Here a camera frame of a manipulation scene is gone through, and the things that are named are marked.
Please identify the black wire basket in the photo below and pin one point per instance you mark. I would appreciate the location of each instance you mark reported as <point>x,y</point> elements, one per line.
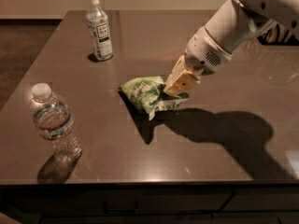
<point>278,35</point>

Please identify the tall white labelled bottle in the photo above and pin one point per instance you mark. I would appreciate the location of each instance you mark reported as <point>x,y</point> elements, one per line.
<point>97,21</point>

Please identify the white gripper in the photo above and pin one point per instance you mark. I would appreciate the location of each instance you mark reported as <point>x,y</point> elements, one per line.
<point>204,55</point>

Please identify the clear plastic water bottle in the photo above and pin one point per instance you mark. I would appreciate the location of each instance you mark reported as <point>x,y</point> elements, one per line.
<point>54,122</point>

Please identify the black drawer handle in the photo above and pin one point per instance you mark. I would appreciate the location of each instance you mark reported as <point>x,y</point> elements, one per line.
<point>120,208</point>

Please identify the green jalapeno chip bag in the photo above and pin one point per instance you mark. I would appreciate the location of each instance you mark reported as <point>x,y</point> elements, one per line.
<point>147,96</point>

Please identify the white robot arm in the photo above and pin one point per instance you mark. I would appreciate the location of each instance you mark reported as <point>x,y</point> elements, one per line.
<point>239,20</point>

